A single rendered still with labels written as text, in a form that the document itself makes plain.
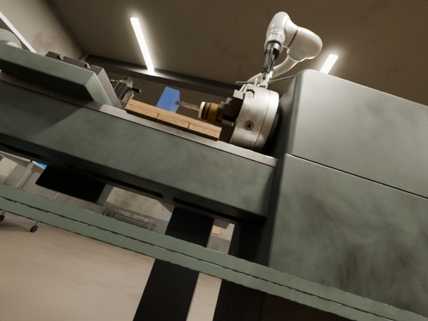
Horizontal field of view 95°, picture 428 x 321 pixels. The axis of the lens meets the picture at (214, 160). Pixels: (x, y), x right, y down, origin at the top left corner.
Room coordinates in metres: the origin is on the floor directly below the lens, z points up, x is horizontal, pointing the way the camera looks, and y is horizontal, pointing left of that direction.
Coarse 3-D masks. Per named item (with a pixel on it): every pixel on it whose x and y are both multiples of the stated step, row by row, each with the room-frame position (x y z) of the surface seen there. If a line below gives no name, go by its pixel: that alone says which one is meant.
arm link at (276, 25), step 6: (282, 12) 0.57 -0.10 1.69; (276, 18) 0.57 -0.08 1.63; (282, 18) 0.57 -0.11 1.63; (288, 18) 0.57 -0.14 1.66; (270, 24) 0.60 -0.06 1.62; (276, 24) 0.58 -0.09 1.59; (282, 24) 0.57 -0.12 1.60; (288, 24) 0.57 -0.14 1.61; (294, 24) 0.58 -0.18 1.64; (270, 30) 0.60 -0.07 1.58; (276, 30) 0.58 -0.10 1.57; (282, 30) 0.58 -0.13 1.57; (288, 30) 0.58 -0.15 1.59; (294, 30) 0.58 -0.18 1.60; (288, 36) 0.60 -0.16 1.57; (294, 36) 0.60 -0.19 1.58; (288, 42) 0.63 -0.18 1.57
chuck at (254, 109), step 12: (264, 96) 0.55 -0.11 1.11; (240, 108) 0.59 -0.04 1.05; (252, 108) 0.55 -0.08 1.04; (264, 108) 0.55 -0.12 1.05; (240, 120) 0.57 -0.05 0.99; (252, 120) 0.57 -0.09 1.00; (240, 132) 0.60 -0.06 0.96; (252, 132) 0.59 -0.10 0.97; (240, 144) 0.64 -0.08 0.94; (252, 144) 0.62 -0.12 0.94
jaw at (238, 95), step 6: (246, 90) 0.56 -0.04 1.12; (234, 96) 0.56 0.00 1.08; (240, 96) 0.57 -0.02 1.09; (252, 96) 0.55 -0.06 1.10; (222, 102) 0.64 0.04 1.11; (228, 102) 0.61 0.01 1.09; (234, 102) 0.59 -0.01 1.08; (240, 102) 0.58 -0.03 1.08; (222, 108) 0.64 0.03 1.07; (228, 108) 0.63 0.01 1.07; (234, 108) 0.62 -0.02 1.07; (222, 114) 0.67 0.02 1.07; (228, 114) 0.66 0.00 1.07; (234, 114) 0.65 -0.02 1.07
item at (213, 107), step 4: (204, 104) 0.66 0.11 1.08; (208, 104) 0.66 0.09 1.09; (212, 104) 0.66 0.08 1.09; (216, 104) 0.66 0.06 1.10; (204, 108) 0.67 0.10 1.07; (208, 108) 0.67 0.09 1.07; (212, 108) 0.66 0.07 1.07; (216, 108) 0.66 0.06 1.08; (204, 112) 0.67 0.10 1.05; (208, 112) 0.67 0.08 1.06; (212, 112) 0.67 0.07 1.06; (216, 112) 0.66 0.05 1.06; (204, 116) 0.69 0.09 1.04; (208, 116) 0.68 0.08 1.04; (212, 116) 0.67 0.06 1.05; (216, 116) 0.67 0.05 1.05; (220, 116) 0.68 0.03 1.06; (208, 120) 0.70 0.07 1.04; (212, 120) 0.69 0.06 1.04; (216, 120) 0.70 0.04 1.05; (220, 120) 0.69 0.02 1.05
